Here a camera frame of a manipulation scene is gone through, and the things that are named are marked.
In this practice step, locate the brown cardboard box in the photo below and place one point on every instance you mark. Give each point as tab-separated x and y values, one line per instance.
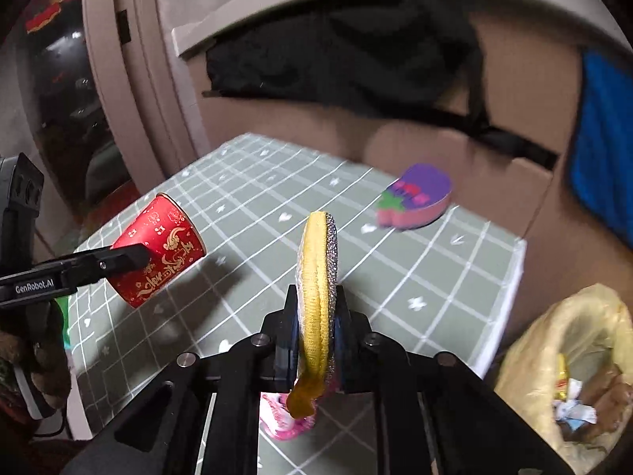
296	123

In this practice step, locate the silver white snack bag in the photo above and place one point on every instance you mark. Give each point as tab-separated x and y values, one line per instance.
576	410

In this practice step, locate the red paper cup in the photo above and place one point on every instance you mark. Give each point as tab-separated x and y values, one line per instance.
163	237

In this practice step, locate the yellow silver glitter sponge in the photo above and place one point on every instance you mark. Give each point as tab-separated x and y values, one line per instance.
316	282

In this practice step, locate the person's left hand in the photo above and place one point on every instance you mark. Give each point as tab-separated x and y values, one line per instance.
44	356

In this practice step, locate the black cloth bag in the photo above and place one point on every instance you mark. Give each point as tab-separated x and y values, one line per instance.
346	59

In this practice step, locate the beige door frame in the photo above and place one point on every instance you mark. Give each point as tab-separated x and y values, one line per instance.
143	84

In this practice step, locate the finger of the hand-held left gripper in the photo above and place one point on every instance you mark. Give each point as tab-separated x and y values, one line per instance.
123	257

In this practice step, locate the green grid tablecloth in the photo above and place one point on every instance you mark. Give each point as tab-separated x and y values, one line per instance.
247	183

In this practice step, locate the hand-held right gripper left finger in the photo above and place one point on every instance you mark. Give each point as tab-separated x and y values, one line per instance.
282	336

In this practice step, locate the yellowish plastic bag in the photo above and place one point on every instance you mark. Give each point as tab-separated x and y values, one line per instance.
583	316

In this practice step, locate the blue cloth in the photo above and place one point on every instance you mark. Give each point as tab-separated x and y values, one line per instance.
603	148

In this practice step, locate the pink white wrapper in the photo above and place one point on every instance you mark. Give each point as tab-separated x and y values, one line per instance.
279	415

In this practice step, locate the red window decoration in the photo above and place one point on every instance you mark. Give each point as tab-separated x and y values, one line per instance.
47	7

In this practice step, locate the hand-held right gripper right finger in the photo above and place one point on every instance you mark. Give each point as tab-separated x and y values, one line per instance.
346	341

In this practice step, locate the gold foil wrapper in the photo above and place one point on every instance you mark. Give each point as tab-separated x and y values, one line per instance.
562	376

